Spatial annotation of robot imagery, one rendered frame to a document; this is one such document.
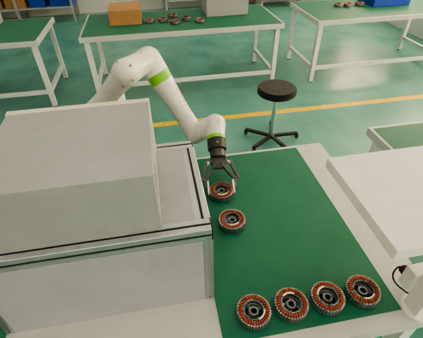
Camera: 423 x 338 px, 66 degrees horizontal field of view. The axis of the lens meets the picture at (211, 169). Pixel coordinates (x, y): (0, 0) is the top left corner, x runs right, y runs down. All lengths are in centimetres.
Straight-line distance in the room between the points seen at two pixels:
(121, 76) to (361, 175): 103
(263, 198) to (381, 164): 62
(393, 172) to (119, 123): 80
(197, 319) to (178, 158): 54
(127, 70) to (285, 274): 105
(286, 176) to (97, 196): 106
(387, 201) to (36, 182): 87
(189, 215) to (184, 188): 12
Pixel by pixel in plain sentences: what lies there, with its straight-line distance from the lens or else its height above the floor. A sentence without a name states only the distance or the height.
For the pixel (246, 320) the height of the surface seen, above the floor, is 79.
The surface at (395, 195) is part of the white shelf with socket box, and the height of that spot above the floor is 121.
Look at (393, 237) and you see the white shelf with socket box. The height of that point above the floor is 120.
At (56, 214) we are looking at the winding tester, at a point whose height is 123.
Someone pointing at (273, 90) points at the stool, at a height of 56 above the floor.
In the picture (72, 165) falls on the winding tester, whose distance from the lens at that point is 87.
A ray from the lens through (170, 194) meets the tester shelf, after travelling 101.
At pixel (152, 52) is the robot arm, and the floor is 127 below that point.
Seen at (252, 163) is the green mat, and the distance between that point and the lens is 170.
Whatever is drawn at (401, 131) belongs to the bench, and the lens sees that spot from 222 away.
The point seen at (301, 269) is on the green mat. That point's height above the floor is 75.
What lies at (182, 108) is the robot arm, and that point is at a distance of 164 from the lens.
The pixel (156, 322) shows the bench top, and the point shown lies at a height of 75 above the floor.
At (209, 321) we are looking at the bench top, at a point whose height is 75.
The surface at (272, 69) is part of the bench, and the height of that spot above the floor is 22.
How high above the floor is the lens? 182
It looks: 40 degrees down
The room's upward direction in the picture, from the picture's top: 1 degrees counter-clockwise
